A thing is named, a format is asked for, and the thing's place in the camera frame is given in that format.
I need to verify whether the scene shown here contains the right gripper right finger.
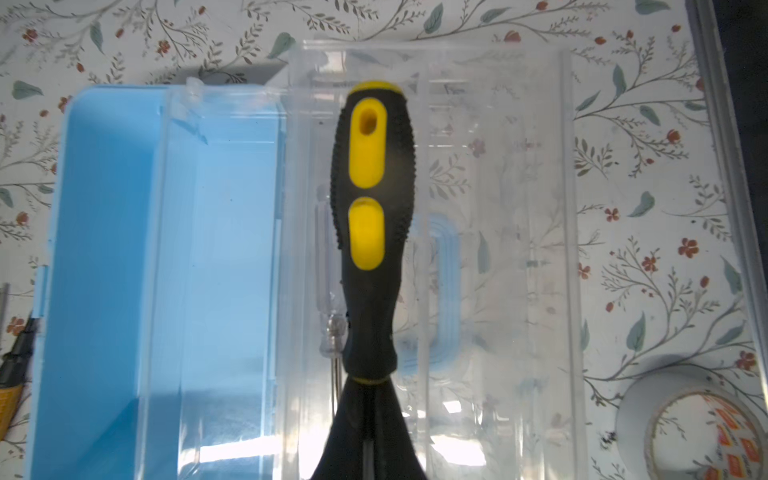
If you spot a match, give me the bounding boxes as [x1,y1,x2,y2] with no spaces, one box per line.
[374,380,427,480]

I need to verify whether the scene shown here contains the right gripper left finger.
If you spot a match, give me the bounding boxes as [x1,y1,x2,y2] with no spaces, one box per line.
[311,380,363,480]

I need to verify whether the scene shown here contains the clear handle screwdriver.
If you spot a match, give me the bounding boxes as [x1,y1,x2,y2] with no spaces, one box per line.
[314,185,348,414]

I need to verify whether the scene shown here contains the blue plastic tool box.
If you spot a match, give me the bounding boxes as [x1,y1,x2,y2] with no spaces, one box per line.
[25,41,587,479]

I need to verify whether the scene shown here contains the black yellow screwdriver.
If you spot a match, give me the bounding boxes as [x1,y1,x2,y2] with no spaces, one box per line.
[329,80,417,480]

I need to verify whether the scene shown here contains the clear tape roll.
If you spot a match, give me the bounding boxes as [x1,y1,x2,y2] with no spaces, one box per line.
[615,367,767,479]

